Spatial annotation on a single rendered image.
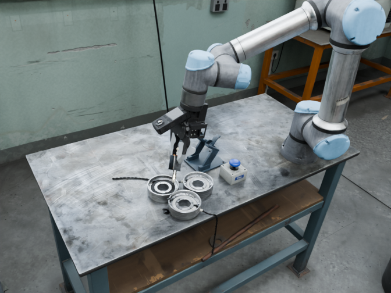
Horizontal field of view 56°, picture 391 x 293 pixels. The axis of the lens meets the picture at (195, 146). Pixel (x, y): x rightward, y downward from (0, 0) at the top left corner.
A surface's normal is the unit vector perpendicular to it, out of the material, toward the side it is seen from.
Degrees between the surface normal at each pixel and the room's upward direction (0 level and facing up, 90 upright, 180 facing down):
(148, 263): 0
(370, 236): 0
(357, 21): 83
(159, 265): 0
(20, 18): 90
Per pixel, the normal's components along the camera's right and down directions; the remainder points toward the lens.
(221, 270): 0.07, -0.82
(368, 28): 0.19, 0.46
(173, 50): 0.55, 0.51
